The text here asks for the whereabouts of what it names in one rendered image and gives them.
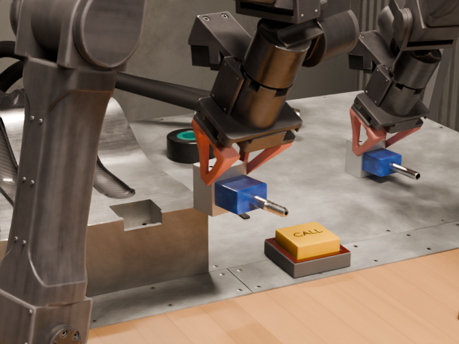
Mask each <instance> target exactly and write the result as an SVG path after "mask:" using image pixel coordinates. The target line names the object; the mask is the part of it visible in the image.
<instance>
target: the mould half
mask: <svg viewBox="0 0 459 344"><path fill-rule="evenodd" d="M24 110H25V106H13V107H9V108H5V109H1V110H0V116H1V117H2V118H3V121H4V124H5V129H6V132H7V134H8V139H9V141H10V144H11V146H12V150H13V152H14V156H15V159H16V161H17V164H18V165H19V159H20V149H21V143H22V137H23V122H24ZM98 157H99V159H100V160H101V162H102V163H103V165H104V166H105V167H106V168H107V169H108V170H109V171H110V172H112V174H114V175H115V176H117V177H118V178H120V179H121V180H122V181H123V182H124V183H125V184H127V185H128V186H129V187H130V188H133V189H135V195H134V196H132V197H129V198H126V199H112V198H108V197H106V196H104V195H103V194H100V193H99V192H98V191H97V190H96V189H95V188H94V187H93V190H92V199H91V204H90V210H89V219H88V225H87V239H86V251H85V267H86V270H87V288H86V294H85V296H87V297H92V296H97V295H101V294H105V293H111V292H115V291H121V290H125V289H131V288H135V287H140V286H144V285H151V284H155V283H161V282H164V281H170V280H174V279H178V278H184V277H188V276H194V275H198V274H204V273H208V272H209V260H208V215H207V214H205V213H203V212H200V211H198V210H196V209H194V208H193V191H192V190H190V189H189V188H187V187H186V186H185V185H184V184H183V183H182V182H178V181H176V180H175V179H174V178H172V177H171V176H170V175H168V174H167V173H166V172H164V171H162V170H161V169H159V168H158V167H157V166H155V165H154V164H152V163H151V162H150V161H149V160H148V159H147V157H146V156H145V154H144V153H143V151H142V149H141V148H140V146H139V144H138V142H137V140H136V138H135V135H134V133H133V131H132V129H131V127H130V124H129V123H128V120H127V118H126V116H125V114H124V112H123V110H122V108H121V107H120V105H119V104H118V103H117V101H116V100H115V99H114V98H112V97H111V99H110V100H109V104H108V107H107V111H106V114H105V119H104V122H103V125H102V131H101V135H100V142H99V146H98ZM146 199H151V200H152V201H153V202H154V203H155V204H157V206H159V208H160V209H162V210H160V211H161V212H162V222H163V224H162V225H155V226H151V227H144V228H140V229H133V230H128V231H124V219H123V218H122V217H119V216H118V215H117V214H116V213H115V212H114V211H113V210H112V209H111V208H110V207H109V206H110V205H118V204H123V203H130V202H135V201H142V200H146ZM12 213H13V207H12V205H11V204H10V202H9V201H8V200H7V199H6V198H5V197H4V196H3V195H2V193H1V192H0V228H1V231H0V262H1V260H2V259H3V256H4V253H5V248H6V245H7V242H8V236H9V232H10V226H11V222H12Z"/></svg>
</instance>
